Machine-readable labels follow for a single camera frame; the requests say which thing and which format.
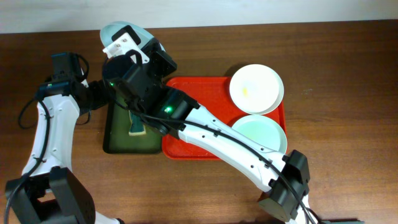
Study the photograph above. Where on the dark green water tray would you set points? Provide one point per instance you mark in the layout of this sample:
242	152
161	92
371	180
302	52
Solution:
117	139

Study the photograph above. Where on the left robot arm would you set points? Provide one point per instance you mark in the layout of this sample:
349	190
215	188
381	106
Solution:
48	191

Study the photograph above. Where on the light green plate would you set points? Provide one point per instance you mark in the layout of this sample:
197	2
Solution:
262	130

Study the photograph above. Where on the cream white plate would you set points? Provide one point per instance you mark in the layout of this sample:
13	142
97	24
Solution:
256	89

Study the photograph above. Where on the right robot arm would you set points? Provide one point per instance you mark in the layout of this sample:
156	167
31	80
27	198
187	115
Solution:
284	177

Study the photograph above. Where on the yellow green scrub sponge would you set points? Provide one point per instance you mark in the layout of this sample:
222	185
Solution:
137	127

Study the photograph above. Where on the red plastic tray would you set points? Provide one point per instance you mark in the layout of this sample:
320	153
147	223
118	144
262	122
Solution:
212	93

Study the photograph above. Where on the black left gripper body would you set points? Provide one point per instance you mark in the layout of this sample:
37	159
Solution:
101	90

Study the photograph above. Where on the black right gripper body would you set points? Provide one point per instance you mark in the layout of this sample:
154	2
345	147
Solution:
157	62

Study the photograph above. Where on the light blue plate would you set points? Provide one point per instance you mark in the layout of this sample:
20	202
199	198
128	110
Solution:
130	34

